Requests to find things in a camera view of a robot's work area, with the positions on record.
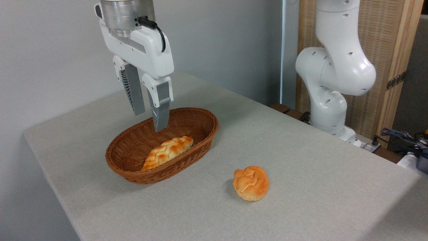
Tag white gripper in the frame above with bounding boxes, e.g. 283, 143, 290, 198
99, 18, 175, 133

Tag round knotted bread roll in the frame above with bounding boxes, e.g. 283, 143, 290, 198
233, 166, 270, 202

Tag brown oval wicker basket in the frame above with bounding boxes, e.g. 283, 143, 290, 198
105, 107, 219, 185

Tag long braided bread loaf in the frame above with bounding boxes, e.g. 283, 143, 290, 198
140, 136, 194, 172

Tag silver metal wrist flange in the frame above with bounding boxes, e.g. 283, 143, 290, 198
100, 0, 156, 38

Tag wooden woven screen panel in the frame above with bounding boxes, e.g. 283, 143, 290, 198
296, 0, 424, 148

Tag black metal screen hinge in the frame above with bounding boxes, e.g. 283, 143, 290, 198
386, 71, 407, 91

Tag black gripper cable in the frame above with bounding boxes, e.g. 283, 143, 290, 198
137, 16, 167, 53

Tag white vertical wall trim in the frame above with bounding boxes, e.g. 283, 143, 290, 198
280, 0, 289, 105

